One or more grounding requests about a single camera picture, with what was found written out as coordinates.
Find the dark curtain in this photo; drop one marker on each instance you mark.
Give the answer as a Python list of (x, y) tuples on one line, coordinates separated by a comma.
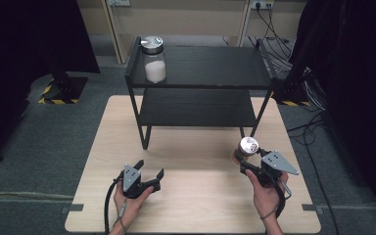
[(355, 81), (19, 65)]

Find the stand base with striped tape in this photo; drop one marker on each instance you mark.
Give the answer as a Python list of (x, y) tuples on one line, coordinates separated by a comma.
[(63, 93), (290, 96)]

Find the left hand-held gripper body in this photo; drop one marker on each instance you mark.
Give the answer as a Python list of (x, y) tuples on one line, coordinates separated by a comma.
[(131, 178)]

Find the white wall socket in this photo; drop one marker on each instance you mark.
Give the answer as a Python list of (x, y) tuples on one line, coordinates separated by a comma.
[(120, 2), (261, 4)]

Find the glass jar of white granules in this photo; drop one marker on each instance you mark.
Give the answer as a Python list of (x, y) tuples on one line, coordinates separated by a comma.
[(155, 70)]

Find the glass jar of orange powder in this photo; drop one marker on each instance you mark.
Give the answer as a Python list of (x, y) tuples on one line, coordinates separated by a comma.
[(248, 145)]

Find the person's right hand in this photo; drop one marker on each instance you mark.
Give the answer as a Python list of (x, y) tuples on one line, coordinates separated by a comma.
[(267, 199)]

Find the person's left hand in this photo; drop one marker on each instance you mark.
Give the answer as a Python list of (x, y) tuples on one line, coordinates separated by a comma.
[(130, 207)]

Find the black two-tier metal rack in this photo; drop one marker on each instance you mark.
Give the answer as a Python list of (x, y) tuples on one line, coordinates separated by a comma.
[(202, 67)]

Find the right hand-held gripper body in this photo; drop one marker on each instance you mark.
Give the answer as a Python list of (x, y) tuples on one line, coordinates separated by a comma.
[(277, 164)]

